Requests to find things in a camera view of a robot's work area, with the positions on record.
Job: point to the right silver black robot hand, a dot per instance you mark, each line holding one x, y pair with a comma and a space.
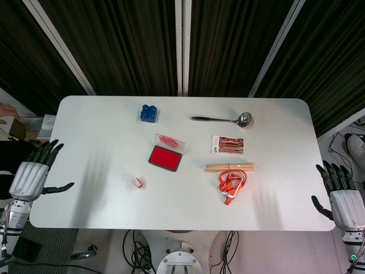
346, 205

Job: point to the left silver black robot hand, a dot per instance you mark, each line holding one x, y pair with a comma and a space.
27, 177

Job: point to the white red rectangular stamp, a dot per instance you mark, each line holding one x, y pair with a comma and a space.
138, 182

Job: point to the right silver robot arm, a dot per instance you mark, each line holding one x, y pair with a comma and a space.
355, 245

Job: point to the round grey robot base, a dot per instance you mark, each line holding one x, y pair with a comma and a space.
182, 259

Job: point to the clear plastic piece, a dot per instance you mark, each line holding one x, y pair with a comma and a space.
125, 178

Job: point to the red ink pad clear lid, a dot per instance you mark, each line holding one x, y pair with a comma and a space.
166, 155

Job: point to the brown cardboard box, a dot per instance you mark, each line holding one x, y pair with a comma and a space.
20, 128

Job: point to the silver foil bag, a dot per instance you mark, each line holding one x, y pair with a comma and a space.
47, 125

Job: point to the white sneaker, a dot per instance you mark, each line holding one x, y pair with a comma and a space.
356, 147

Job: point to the person's bare hand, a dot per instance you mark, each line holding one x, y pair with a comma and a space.
8, 111

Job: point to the black tablet device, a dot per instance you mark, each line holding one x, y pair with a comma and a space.
27, 249

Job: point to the dark grey floor mat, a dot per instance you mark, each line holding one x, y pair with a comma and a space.
57, 245

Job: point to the wooden sticks bundle in bag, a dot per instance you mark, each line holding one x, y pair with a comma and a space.
231, 167

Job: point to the printed picture card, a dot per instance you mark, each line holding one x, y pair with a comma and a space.
228, 145

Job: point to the blue toy building block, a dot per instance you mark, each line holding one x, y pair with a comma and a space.
148, 113

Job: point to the white slanted frame beam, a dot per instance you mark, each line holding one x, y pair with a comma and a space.
342, 121

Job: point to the white partition post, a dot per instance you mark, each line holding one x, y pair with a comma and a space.
275, 48
182, 45
60, 47

